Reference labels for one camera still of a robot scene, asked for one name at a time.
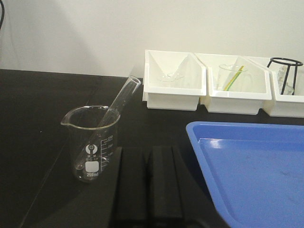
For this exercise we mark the blue plastic tray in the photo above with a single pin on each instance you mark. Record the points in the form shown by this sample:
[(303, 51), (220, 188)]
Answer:
[(254, 172)]

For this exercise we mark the glass beaker in middle bin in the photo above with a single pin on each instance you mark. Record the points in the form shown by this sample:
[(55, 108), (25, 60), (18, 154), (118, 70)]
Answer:
[(242, 84)]

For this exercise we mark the glass beaker 250ml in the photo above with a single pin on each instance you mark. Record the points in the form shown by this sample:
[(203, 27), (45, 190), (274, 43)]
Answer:
[(81, 123)]

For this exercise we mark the clear glass test tube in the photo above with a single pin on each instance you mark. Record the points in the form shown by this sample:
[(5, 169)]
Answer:
[(121, 100)]

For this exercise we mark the glassware in left bin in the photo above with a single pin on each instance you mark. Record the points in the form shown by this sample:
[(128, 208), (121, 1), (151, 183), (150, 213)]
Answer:
[(170, 77)]

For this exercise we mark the white storage bin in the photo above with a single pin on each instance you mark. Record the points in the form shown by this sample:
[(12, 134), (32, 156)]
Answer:
[(283, 105), (183, 94), (250, 102)]

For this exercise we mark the right white storage bin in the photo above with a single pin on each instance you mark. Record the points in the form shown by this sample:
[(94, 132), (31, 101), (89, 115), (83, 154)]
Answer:
[(283, 105)]

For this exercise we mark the yellow green stirring sticks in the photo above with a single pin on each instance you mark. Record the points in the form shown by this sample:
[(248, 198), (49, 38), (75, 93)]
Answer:
[(235, 72)]

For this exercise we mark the left white storage bin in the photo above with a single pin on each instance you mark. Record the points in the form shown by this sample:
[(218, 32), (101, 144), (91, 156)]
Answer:
[(183, 94)]

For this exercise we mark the black wire tripod stand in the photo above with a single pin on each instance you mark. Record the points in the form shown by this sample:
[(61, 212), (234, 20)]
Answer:
[(283, 73)]

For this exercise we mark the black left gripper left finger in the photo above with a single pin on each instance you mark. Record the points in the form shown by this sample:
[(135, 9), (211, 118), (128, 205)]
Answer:
[(130, 203)]

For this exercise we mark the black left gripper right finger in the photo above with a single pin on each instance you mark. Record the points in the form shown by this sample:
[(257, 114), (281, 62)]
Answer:
[(174, 198)]

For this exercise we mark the middle white storage bin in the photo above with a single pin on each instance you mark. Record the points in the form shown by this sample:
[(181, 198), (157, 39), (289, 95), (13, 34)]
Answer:
[(250, 102)]

